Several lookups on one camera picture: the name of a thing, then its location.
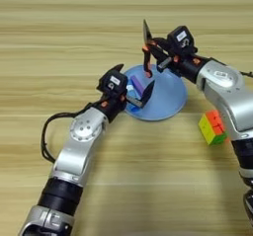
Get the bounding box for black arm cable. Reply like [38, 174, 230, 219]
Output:
[40, 102, 102, 164]
[239, 69, 253, 79]

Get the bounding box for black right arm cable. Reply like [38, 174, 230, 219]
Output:
[239, 69, 253, 79]

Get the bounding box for multicoloured puzzle cube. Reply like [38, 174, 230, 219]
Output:
[198, 109, 229, 146]

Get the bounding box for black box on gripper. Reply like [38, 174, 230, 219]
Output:
[166, 25, 199, 57]
[96, 68, 129, 99]

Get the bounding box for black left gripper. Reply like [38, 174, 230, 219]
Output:
[97, 63, 156, 123]

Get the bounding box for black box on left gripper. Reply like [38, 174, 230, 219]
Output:
[96, 68, 129, 99]

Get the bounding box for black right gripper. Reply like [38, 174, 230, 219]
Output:
[149, 37, 212, 84]

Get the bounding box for orange black needle-nose pliers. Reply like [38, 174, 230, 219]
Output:
[141, 19, 166, 79]

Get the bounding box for round blue plate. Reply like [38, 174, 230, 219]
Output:
[123, 63, 189, 122]

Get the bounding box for purple rectangular block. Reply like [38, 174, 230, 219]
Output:
[129, 74, 146, 97]

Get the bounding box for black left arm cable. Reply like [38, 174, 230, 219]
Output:
[40, 102, 102, 164]

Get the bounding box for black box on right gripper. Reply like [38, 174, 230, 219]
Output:
[166, 25, 199, 57]

